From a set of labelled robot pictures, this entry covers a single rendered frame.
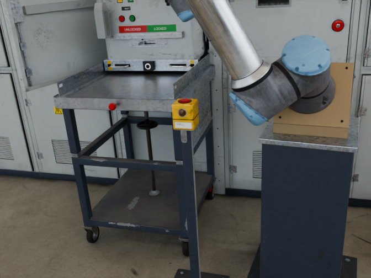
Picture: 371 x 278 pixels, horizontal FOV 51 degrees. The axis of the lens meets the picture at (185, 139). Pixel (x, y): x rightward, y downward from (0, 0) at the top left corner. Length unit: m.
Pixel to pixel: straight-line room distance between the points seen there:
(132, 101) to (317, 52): 0.81
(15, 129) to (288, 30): 1.97
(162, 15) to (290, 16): 0.66
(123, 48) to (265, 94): 1.11
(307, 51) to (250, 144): 1.15
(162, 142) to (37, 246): 0.95
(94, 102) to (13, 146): 1.41
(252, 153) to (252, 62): 1.21
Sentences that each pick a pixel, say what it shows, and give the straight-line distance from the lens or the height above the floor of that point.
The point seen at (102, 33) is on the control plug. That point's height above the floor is 1.08.
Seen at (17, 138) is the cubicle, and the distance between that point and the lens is 3.06.
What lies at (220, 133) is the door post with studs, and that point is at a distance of 2.39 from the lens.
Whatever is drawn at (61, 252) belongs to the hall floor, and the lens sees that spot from 2.27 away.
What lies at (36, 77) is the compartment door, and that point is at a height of 0.89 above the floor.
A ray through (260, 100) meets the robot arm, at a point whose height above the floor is 0.94.
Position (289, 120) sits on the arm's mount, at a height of 0.80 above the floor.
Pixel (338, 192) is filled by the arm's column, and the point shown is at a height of 0.57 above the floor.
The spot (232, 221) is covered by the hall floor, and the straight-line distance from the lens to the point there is 2.32.
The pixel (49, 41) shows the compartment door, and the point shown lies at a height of 1.06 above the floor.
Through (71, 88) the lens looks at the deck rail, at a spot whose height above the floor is 0.86.
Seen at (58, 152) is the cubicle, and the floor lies 0.23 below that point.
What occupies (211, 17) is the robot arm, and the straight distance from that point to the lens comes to 1.19.
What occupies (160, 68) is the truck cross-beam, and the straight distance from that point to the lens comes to 2.12.
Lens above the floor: 1.31
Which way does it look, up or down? 22 degrees down
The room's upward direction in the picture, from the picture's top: 4 degrees counter-clockwise
